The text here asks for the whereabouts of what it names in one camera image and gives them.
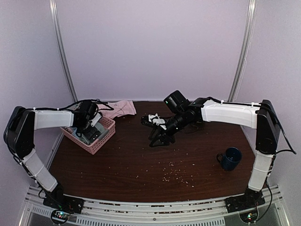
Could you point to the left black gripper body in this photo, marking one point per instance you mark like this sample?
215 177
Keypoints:
91 135

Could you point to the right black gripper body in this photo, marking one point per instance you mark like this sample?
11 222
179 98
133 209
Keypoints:
165 136

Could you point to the pink plastic basket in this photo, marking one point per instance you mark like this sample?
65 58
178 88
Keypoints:
93 147

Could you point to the green towel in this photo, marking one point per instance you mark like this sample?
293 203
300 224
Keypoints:
102 129

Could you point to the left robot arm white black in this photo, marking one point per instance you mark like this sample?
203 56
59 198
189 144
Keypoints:
26 124

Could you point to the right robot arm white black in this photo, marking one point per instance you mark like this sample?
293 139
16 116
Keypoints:
259 116

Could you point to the pink towel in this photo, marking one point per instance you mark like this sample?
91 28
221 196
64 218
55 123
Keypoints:
120 108

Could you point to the dark blue mug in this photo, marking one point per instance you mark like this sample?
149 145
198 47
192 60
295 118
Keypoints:
230 159

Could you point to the left round circuit board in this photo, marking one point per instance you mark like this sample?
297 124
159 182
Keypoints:
59 216

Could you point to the round circuit board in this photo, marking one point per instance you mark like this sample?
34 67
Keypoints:
249 217
59 216

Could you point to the right round circuit board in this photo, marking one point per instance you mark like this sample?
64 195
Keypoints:
249 217

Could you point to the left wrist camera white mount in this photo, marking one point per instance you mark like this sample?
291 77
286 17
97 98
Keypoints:
95 120

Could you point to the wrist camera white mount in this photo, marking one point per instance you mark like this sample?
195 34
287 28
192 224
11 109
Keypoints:
95 120
153 120

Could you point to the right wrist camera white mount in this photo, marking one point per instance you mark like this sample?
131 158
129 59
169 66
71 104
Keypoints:
153 120

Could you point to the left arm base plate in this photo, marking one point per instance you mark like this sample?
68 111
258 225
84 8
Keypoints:
69 204

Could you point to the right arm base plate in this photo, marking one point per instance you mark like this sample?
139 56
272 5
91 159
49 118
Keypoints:
242 202

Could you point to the left aluminium frame post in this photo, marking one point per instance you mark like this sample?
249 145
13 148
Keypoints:
62 54

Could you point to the aluminium frame post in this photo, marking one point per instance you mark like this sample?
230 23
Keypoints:
244 49
62 54

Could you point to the front aluminium rail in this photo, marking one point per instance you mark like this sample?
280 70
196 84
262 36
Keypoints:
208 212

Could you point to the right aluminium frame post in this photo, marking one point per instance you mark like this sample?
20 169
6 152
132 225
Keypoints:
244 49

